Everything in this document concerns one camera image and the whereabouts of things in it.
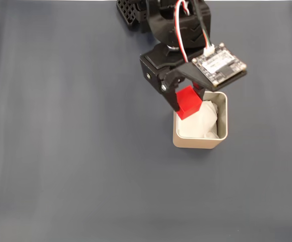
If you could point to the camera circuit board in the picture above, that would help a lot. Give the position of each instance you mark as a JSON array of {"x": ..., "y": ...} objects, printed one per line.
[{"x": 220, "y": 66}]

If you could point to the white tissue paper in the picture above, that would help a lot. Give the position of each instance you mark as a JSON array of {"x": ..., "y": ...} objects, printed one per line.
[{"x": 201, "y": 123}]

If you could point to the beige metal box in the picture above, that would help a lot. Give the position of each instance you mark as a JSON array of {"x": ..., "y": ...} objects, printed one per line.
[{"x": 198, "y": 143}]

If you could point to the red cube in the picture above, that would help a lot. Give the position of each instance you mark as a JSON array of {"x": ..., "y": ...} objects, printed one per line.
[{"x": 188, "y": 103}]

